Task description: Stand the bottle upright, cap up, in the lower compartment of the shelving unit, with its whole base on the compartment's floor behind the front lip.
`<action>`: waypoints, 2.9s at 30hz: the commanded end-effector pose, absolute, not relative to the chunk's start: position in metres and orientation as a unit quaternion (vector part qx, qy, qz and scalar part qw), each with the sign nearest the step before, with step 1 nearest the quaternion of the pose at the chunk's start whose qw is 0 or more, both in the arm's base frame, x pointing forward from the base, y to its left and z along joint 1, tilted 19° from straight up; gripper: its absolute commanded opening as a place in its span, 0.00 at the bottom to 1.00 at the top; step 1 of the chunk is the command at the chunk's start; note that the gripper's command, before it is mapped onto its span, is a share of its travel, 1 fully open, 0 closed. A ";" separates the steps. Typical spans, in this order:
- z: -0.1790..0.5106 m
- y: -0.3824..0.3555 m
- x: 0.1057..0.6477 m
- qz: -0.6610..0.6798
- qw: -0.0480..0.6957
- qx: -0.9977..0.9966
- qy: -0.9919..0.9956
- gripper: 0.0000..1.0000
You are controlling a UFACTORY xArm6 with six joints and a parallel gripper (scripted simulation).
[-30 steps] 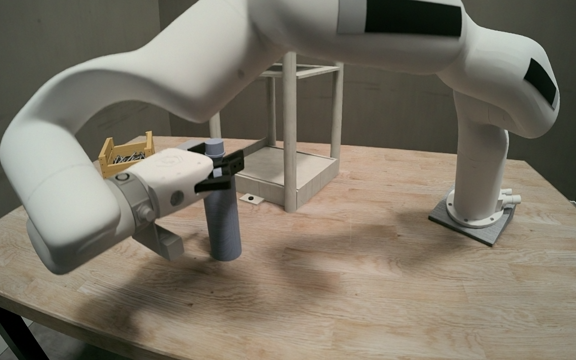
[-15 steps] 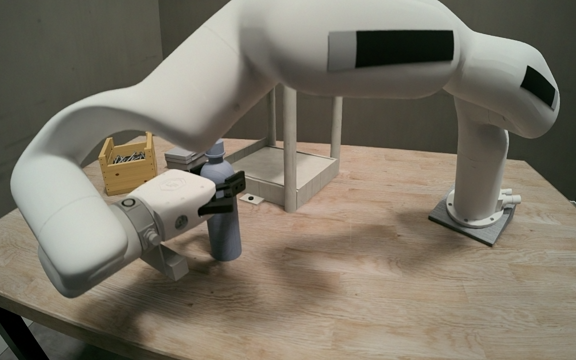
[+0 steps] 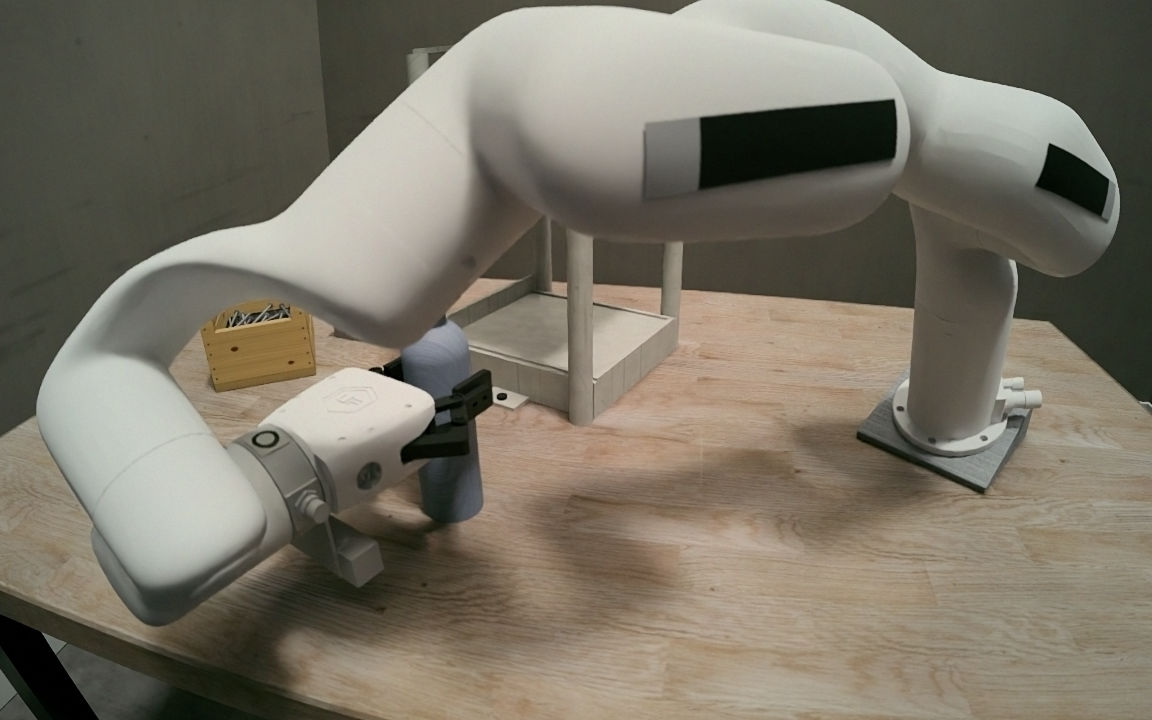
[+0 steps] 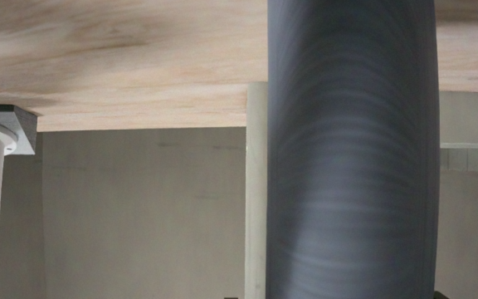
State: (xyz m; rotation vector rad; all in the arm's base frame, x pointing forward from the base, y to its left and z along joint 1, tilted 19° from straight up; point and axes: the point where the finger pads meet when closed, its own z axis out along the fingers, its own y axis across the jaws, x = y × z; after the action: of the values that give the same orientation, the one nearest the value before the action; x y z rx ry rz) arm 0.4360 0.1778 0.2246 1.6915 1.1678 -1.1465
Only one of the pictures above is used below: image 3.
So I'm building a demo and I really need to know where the pale grey shelving unit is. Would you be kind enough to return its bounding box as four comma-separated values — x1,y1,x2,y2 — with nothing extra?
446,217,683,426

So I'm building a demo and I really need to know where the light wooden crate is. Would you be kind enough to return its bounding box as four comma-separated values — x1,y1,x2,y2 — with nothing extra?
200,301,316,393

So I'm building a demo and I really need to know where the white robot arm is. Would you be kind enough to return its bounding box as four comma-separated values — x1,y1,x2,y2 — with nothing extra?
37,0,1120,628

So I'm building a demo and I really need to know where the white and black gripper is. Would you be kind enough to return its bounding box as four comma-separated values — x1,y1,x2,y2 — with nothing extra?
257,357,493,515

